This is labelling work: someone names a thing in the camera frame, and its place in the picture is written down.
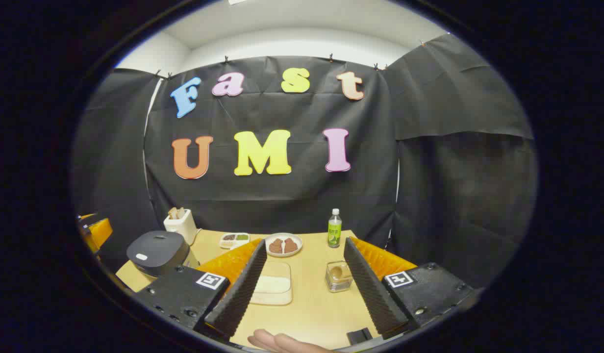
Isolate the clear tray of rice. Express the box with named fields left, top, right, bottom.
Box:
left=250, top=261, right=293, bottom=306

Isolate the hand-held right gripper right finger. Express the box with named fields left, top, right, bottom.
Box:
left=343, top=237, right=474, bottom=340

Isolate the black backdrop cloth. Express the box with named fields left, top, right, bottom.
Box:
left=72, top=33, right=538, bottom=290

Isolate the white compartment seasoning dish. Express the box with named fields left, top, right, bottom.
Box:
left=219, top=232, right=251, bottom=249

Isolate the green tea bottle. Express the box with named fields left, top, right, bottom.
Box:
left=327, top=208, right=343, bottom=248

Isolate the black and silver rice cooker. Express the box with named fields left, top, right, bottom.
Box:
left=126, top=230, right=201, bottom=281

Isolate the white toaster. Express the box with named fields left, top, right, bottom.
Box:
left=163, top=209, right=198, bottom=246

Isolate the white round plate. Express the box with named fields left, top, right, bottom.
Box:
left=265, top=232, right=303, bottom=257

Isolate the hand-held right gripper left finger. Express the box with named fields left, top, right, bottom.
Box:
left=135, top=238, right=267, bottom=339

